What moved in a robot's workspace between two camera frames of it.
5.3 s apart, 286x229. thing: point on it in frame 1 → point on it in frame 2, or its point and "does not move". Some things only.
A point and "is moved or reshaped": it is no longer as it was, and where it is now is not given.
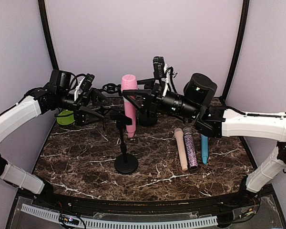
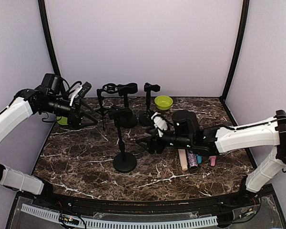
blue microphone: [204, 149] is moved or reshaped
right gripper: [153, 99] → [151, 141]
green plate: [66, 120] does not move
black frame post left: [47, 35] does not move
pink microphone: [129, 82] → [212, 161]
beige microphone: [180, 140] does not move
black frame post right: [239, 48] does not move
